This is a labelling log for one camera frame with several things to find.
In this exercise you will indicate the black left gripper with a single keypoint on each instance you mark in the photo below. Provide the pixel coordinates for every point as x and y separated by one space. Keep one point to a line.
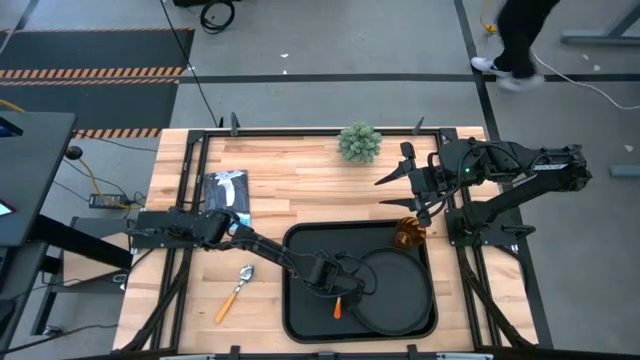
332 275

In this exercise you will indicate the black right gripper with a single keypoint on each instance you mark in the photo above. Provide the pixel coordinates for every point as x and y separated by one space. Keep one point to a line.
430 182

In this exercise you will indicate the black round plate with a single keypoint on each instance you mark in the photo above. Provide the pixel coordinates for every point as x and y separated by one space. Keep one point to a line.
400 295

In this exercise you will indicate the amber ribbed cup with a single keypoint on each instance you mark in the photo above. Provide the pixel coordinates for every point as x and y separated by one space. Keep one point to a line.
410 232

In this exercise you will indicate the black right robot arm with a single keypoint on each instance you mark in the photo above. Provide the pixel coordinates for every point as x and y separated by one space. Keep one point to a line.
515 160

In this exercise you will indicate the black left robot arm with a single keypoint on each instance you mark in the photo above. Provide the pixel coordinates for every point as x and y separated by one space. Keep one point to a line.
260 245

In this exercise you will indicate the black rectangular tray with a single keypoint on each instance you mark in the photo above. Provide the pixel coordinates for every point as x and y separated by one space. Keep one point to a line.
310 320

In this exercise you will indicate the small green artificial plant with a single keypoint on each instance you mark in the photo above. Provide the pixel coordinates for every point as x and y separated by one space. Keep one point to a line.
359 142

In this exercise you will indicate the blue illustrated book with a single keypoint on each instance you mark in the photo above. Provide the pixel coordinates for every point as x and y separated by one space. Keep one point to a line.
227 187

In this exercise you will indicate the person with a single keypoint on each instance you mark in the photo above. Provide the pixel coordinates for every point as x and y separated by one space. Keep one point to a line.
520 35

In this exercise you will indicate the grey metal foot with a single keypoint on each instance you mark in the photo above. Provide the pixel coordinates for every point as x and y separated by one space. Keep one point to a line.
625 171

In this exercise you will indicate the grey metal table leg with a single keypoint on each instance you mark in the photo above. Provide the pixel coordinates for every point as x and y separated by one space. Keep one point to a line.
600 36

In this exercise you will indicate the black power adapter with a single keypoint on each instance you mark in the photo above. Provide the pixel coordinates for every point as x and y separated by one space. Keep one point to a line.
107 201

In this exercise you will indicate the black round knob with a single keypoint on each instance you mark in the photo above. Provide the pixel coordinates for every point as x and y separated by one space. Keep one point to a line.
73 152

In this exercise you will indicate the black hazard-striped floor mat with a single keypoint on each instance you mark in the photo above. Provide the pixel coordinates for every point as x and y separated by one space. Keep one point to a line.
90 50

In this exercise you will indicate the black desk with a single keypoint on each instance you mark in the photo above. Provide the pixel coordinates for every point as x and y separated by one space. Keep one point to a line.
30 170

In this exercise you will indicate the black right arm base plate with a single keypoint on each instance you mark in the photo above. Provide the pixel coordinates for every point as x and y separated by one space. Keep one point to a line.
500 235

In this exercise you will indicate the black aluminium table frame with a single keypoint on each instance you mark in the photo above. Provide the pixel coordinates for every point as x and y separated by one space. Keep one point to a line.
300 132

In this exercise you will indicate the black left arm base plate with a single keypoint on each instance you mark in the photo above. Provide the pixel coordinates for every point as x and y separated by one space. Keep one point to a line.
145 240

